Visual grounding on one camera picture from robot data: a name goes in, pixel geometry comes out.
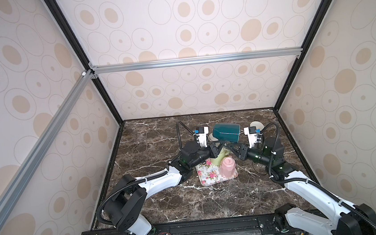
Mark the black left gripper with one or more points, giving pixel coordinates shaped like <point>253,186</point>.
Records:
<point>215,151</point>

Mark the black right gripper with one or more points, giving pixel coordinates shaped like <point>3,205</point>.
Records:
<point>243,150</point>

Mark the dark teal mug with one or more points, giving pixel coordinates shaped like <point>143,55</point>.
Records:
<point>227,132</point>

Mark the grey mug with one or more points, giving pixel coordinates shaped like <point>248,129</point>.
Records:
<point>257,125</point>

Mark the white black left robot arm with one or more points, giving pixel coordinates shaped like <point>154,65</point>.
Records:
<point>122,208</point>

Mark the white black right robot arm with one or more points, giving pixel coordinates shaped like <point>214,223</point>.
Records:
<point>339,216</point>

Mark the white mug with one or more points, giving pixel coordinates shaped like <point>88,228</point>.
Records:
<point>212,138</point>

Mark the light green mug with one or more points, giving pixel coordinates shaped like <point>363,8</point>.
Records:
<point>222,154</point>

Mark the pink mug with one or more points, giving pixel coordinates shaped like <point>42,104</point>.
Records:
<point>227,167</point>

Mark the floral rectangular tray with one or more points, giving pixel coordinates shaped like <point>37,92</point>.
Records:
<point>209,174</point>

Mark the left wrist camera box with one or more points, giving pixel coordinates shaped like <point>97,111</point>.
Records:
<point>201,135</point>

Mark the horizontal aluminium rail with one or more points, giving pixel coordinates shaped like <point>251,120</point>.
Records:
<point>219,58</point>

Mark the right black frame post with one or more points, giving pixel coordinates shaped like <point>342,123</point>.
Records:
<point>310,36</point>

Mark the black frame post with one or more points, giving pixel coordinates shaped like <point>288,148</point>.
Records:
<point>67,31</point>
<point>310,36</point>

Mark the left black frame post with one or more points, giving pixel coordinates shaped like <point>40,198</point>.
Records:
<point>67,31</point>

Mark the slanted left aluminium rail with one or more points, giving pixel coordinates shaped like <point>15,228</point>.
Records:
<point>16,187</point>

